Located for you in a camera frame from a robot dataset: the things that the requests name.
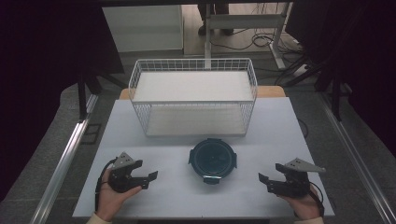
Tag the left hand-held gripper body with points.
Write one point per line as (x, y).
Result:
(120, 180)

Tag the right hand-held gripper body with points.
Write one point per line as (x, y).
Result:
(295, 182)

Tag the round dark lidded container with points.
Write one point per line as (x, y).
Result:
(212, 160)

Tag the person's left hand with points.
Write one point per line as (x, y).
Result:
(112, 200)

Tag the person's right hand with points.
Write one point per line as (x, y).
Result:
(303, 205)

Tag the black metal stand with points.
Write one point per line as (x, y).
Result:
(82, 99)
(336, 99)

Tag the white power strip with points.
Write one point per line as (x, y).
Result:
(300, 71)

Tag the dark curtain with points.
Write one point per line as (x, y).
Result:
(367, 62)
(40, 62)

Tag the white cabinet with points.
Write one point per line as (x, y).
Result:
(143, 28)

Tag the black floor frame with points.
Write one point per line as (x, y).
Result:
(91, 133)

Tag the aluminium rail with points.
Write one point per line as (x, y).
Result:
(62, 171)
(358, 155)

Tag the white desk frame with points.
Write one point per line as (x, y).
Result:
(246, 21)

